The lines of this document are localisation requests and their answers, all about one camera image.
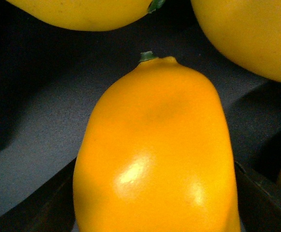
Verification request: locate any yellow mango right edge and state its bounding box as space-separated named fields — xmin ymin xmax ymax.
xmin=191 ymin=0 xmax=281 ymax=82

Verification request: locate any yellow mango bottom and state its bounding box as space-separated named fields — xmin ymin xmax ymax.
xmin=8 ymin=0 xmax=165 ymax=31

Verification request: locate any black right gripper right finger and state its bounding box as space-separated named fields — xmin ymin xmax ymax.
xmin=235 ymin=161 xmax=281 ymax=232

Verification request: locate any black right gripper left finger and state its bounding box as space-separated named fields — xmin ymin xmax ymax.
xmin=0 ymin=160 xmax=75 ymax=232

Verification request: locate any yellow mango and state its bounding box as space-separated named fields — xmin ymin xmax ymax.
xmin=73 ymin=52 xmax=241 ymax=232
xmin=8 ymin=0 xmax=165 ymax=31

